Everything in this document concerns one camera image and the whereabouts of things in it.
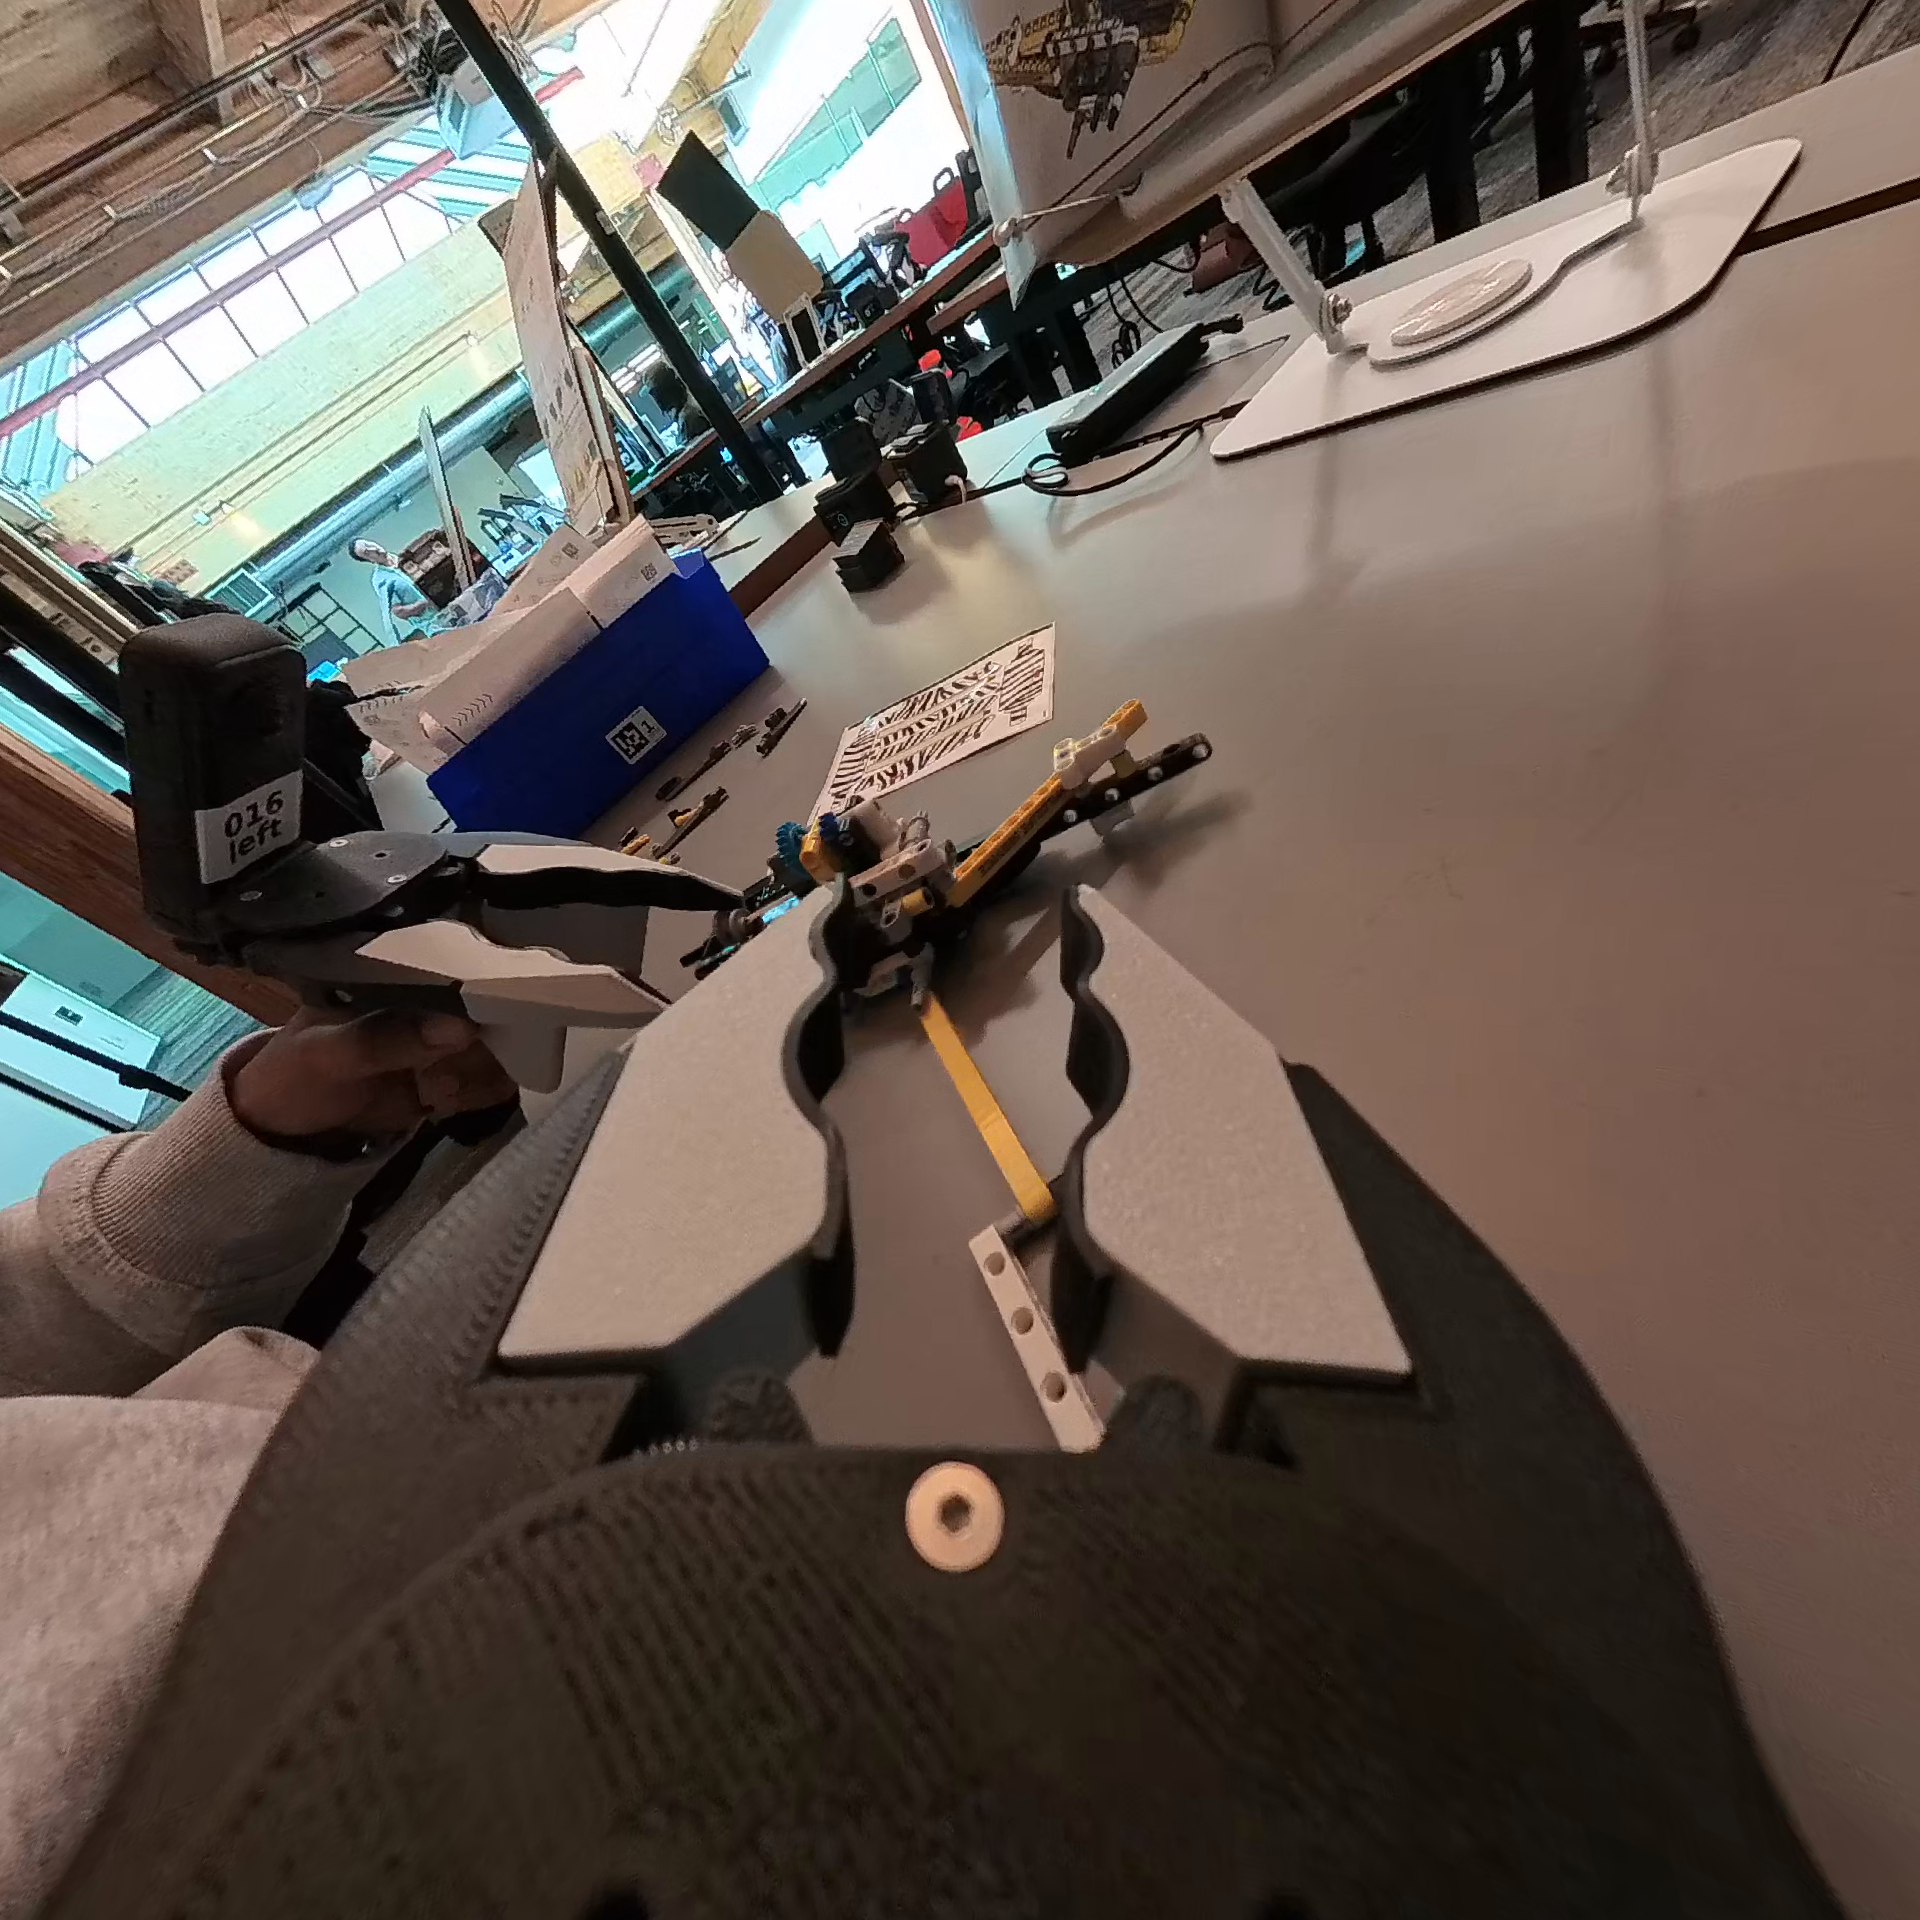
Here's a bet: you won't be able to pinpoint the wooden edged desk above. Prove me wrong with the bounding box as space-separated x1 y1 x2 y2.
736 223 1086 442

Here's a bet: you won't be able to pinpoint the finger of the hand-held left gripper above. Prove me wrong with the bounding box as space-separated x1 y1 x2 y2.
448 837 748 964
357 914 672 1098

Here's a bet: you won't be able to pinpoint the white cardboard sign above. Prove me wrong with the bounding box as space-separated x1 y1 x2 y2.
499 157 635 531

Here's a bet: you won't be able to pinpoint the person's left hand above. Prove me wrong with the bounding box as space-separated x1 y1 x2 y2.
225 1001 520 1164

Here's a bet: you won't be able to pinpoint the lego vehicle assembly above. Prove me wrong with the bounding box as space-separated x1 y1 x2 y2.
682 701 1213 1011

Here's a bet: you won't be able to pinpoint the person's grey sweatshirt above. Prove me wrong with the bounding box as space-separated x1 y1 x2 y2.
0 1327 324 1920

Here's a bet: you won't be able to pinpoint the white monitor stand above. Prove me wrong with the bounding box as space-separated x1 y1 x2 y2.
1212 0 1804 461

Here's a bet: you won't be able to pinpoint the black box device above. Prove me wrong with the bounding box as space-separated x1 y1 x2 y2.
813 470 912 596
874 374 971 511

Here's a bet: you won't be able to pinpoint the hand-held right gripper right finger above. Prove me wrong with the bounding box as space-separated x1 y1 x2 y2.
1046 884 1414 1390

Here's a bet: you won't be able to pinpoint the person's left forearm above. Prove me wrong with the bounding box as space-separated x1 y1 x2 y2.
0 1036 384 1401

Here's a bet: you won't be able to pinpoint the yellow and white lego arm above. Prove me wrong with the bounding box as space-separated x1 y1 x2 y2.
914 989 1115 1454

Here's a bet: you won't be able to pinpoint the black power adapter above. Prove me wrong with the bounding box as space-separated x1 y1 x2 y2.
1045 321 1251 465

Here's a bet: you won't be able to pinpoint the zebra striped sticker sheet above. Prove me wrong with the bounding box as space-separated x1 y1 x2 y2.
824 621 1060 828

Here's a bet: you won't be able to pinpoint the black and beige panel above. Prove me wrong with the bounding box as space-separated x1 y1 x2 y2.
657 132 826 321

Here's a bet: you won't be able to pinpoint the blue plastic bin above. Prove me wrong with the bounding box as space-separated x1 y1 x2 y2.
428 547 774 837

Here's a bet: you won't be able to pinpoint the black metal pole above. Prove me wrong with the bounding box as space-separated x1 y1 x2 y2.
433 0 794 505

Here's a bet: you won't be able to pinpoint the black cable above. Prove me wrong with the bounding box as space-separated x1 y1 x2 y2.
900 417 1220 518

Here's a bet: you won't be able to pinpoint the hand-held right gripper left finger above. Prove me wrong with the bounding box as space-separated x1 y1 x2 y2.
499 887 860 1377

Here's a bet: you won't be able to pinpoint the scattered small lego pieces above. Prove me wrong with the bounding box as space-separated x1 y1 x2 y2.
620 701 813 862

